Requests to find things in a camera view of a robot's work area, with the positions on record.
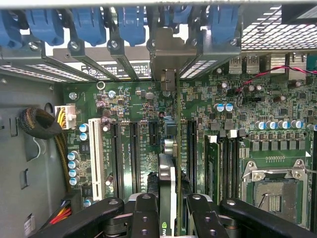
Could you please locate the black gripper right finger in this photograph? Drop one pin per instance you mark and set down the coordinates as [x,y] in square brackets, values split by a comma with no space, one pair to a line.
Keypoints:
[205,220]

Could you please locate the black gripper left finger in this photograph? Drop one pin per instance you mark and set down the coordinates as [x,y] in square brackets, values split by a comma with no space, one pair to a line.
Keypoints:
[143,218]

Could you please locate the dark RAM stick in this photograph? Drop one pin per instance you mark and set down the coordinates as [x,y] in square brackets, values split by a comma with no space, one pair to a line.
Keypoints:
[212,173]

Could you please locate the CPU socket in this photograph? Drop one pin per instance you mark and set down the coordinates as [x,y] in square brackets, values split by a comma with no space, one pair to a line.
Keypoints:
[277,198]

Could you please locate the white expansion slot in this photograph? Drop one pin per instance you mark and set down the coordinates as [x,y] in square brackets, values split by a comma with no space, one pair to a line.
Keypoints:
[96,158]

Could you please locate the short black expansion slot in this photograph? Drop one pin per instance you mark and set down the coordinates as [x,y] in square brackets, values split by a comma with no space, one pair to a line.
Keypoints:
[153,134]

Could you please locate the green motherboard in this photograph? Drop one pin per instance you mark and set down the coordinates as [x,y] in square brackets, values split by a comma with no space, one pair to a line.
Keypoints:
[138,109]

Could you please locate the white power connector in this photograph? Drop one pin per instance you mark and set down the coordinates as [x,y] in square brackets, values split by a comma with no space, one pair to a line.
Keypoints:
[68,116]

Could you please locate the grey power supply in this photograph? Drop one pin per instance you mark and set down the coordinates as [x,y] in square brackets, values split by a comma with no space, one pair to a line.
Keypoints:
[15,173]

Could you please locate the blue card retention clip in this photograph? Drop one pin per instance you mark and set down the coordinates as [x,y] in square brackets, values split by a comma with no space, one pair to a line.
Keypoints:
[223,24]
[131,24]
[182,15]
[89,24]
[10,29]
[44,24]

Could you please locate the black PC case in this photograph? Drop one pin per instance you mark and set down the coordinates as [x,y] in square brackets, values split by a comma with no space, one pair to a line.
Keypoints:
[272,37]

